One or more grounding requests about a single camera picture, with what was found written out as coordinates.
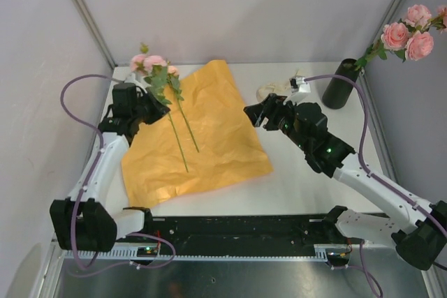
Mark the cream printed ribbon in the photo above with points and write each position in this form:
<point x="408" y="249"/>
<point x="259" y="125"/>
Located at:
<point x="279" y="88"/>

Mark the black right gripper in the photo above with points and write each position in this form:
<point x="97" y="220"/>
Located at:
<point x="269" y="109"/>

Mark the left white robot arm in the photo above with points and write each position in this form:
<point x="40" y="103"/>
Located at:
<point x="81" y="220"/>

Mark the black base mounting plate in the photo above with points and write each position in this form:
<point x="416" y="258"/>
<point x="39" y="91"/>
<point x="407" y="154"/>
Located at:
<point x="254" y="235"/>

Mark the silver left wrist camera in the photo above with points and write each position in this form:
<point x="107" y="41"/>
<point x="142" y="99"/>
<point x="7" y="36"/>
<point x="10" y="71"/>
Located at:
<point x="136" y="79"/>

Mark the pink rose flower stem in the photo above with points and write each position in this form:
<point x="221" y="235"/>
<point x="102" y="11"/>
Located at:
<point x="408" y="38"/>

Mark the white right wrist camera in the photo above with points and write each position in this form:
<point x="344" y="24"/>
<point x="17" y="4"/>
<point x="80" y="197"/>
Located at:
<point x="300" y="89"/>

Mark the aluminium frame rail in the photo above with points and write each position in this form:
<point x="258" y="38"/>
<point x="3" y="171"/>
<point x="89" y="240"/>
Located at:
<point x="94" y="31"/>

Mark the black cylindrical vase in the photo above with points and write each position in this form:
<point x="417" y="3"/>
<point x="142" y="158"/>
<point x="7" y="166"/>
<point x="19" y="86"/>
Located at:
<point x="338" y="91"/>

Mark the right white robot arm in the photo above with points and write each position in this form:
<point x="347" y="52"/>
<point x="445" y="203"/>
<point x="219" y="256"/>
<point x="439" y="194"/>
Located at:
<point x="413" y="226"/>

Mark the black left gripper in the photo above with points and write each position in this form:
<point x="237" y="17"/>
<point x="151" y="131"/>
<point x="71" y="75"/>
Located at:
<point x="159" y="109"/>

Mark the grey slotted cable duct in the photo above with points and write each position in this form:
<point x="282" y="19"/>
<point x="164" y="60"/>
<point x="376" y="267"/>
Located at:
<point x="164" y="253"/>

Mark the orange flower bouquet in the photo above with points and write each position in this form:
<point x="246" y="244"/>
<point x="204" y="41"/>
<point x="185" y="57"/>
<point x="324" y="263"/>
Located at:
<point x="206" y="142"/>

